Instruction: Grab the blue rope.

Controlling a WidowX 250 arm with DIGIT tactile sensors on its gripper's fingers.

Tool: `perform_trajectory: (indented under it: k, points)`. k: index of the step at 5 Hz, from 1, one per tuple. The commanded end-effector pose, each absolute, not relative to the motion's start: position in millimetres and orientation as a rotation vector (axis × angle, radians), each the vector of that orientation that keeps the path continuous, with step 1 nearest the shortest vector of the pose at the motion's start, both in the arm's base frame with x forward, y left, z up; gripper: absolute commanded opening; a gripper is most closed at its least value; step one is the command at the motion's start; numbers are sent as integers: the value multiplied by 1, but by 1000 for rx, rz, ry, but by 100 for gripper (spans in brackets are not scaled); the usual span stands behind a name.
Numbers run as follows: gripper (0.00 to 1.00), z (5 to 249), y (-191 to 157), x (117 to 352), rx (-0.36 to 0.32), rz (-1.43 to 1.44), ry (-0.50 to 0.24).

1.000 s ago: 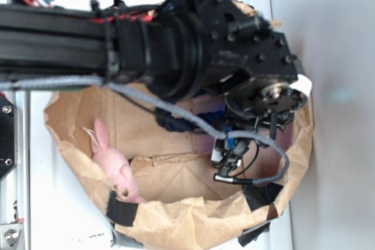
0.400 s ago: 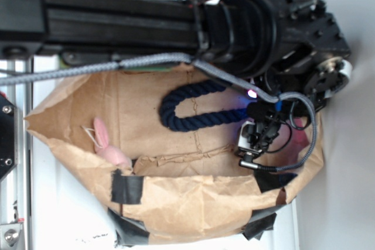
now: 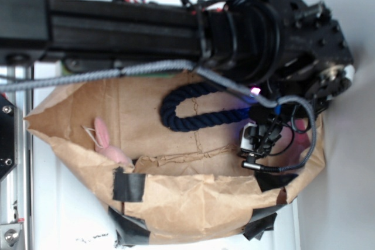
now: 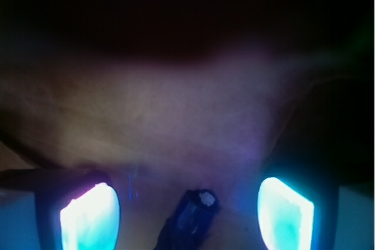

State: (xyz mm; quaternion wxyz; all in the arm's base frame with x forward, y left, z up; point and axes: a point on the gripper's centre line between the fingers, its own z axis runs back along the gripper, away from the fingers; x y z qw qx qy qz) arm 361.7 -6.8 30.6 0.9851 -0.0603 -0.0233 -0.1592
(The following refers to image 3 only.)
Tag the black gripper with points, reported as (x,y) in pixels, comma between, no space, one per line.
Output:
(287,47)

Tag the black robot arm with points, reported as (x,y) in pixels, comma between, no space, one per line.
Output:
(89,36)

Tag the brown paper bag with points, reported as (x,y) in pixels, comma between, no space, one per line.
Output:
(182,187)

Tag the pink plush bunny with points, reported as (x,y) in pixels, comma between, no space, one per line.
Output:
(102,145)

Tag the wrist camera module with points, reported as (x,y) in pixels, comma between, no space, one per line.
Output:
(259,136)

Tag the black mounting bracket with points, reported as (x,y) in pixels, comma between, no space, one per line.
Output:
(9,158)

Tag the aluminium frame rail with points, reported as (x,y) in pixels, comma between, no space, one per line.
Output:
(15,194)

